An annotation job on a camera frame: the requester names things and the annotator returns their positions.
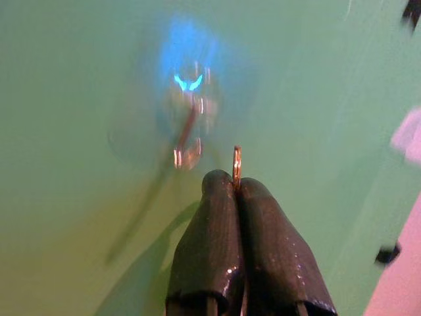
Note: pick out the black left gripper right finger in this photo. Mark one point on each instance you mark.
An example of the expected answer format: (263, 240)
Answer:
(276, 256)

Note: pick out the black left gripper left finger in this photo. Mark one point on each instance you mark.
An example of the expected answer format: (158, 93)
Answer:
(210, 250)

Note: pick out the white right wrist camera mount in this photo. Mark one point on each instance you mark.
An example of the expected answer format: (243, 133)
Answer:
(409, 135)

